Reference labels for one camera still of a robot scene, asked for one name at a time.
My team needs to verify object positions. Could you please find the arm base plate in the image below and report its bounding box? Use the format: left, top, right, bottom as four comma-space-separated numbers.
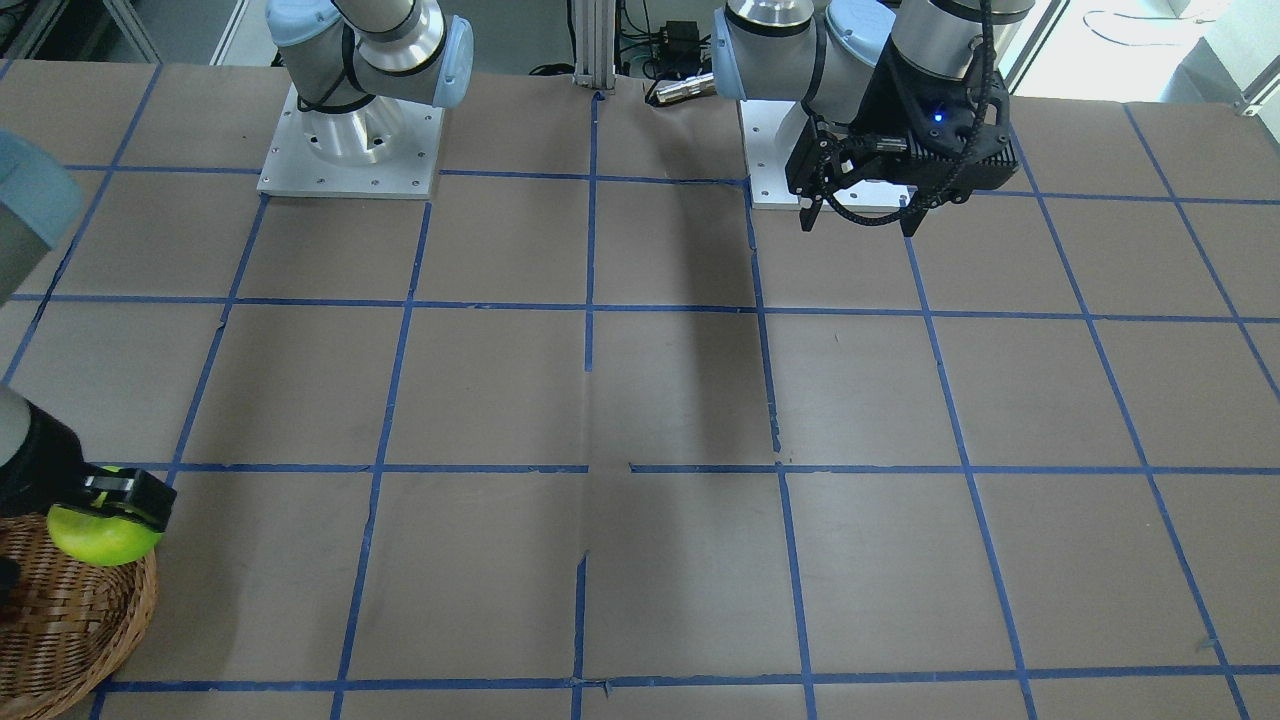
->
739, 100, 915, 215
257, 88, 445, 201

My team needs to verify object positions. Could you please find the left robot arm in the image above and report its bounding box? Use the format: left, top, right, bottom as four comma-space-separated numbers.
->
710, 1, 1033, 237

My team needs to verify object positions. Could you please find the woven wicker basket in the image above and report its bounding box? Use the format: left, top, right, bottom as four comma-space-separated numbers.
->
1, 515, 159, 719

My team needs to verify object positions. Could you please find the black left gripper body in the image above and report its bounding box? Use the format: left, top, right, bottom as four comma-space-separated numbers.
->
799, 45, 1020, 208

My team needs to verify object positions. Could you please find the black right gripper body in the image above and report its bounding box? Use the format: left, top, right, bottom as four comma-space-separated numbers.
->
1, 400, 88, 516

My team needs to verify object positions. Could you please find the green apple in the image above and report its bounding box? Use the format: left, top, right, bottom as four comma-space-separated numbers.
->
46, 465, 165, 568

